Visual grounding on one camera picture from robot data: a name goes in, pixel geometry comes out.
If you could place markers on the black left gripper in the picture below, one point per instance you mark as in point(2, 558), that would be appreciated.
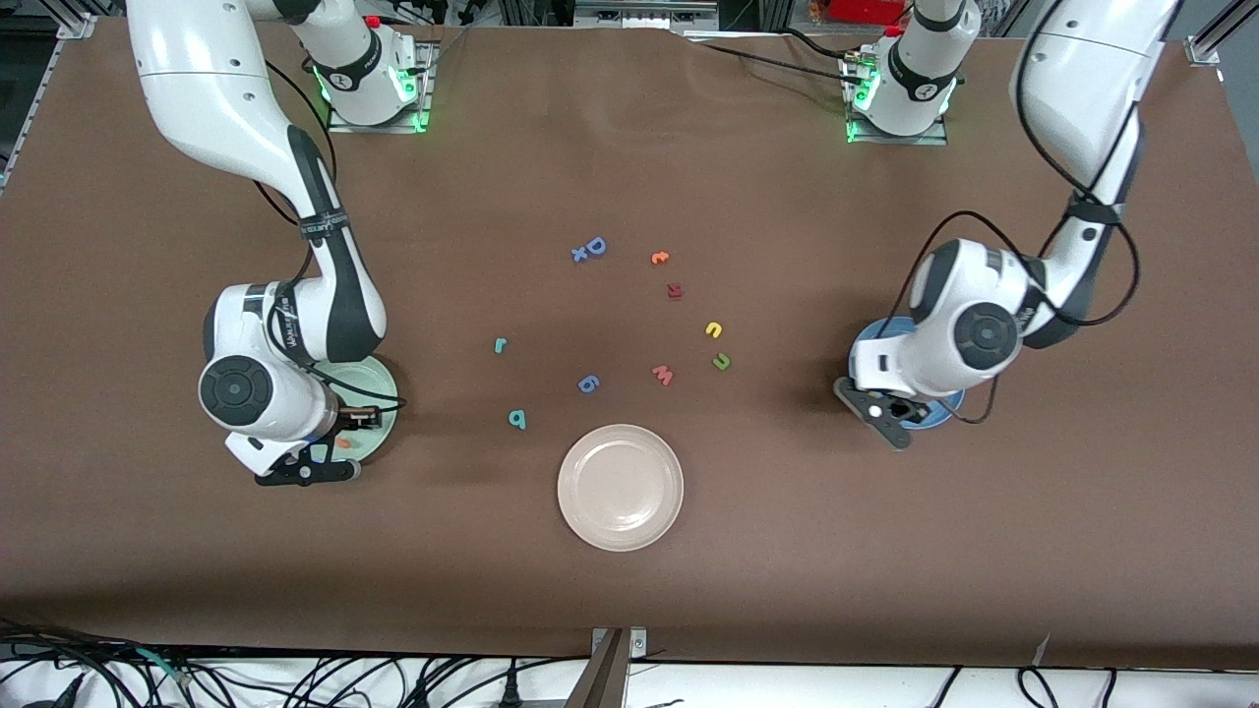
point(906, 405)

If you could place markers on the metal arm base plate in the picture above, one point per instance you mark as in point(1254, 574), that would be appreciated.
point(425, 98)
point(929, 138)

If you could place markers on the beige plate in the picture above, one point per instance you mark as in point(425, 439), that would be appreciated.
point(620, 487)

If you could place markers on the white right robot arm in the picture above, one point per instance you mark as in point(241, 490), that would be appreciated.
point(246, 108)

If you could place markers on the aluminium frame profile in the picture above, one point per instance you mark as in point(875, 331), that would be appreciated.
point(77, 27)
point(1202, 49)

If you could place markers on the grey power strip box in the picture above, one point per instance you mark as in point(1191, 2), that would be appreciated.
point(639, 15)

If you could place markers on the metal table bracket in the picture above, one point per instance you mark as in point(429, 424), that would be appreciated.
point(615, 649)

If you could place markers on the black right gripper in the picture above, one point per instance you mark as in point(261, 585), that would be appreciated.
point(339, 422)

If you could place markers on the blue foam letter D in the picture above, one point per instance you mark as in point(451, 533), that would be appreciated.
point(603, 247)

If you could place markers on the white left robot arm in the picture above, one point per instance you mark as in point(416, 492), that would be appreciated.
point(964, 334)

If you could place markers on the blue plate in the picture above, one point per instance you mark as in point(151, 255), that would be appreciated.
point(934, 418)

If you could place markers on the brown table cover sheet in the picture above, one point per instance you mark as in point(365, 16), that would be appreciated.
point(629, 147)

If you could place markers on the pink foam letter w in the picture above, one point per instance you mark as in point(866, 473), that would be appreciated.
point(664, 377)

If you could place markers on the white tape scrap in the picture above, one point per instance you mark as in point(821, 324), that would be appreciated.
point(1042, 649)

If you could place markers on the teal foam letter b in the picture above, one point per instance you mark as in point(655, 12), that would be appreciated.
point(523, 421)

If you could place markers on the blue foam letter g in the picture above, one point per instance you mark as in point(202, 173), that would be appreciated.
point(587, 383)

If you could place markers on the red box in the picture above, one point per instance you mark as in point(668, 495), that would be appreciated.
point(866, 10)

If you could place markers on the pale green plate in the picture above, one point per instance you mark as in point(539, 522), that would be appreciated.
point(386, 423)

